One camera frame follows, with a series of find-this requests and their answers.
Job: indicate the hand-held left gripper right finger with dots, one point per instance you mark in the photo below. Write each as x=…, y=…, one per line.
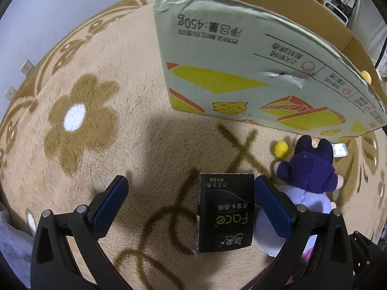
x=270, y=208

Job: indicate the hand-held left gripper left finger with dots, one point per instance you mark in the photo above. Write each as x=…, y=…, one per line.
x=110, y=208

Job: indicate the black tissue pack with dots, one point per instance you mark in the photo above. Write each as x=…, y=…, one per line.
x=225, y=214

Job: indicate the purple and white plush doll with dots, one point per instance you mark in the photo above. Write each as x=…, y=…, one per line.
x=305, y=172

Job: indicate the printed cardboard box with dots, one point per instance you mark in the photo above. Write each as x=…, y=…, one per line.
x=242, y=66

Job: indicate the pink plush toy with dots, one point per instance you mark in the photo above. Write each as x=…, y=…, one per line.
x=308, y=252

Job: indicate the yellow pompom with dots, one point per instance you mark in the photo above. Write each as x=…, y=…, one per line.
x=281, y=149

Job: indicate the beige flower blanket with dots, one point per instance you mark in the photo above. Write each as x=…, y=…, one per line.
x=121, y=145

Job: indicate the small paper tag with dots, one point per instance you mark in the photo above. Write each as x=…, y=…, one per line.
x=339, y=150

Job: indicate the grey fleece cloth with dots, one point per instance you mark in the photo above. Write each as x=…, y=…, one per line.
x=13, y=241

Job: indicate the white trolley cart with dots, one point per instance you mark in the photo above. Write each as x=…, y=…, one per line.
x=340, y=7

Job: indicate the white wall socket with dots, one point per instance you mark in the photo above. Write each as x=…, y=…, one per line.
x=11, y=92
x=27, y=66

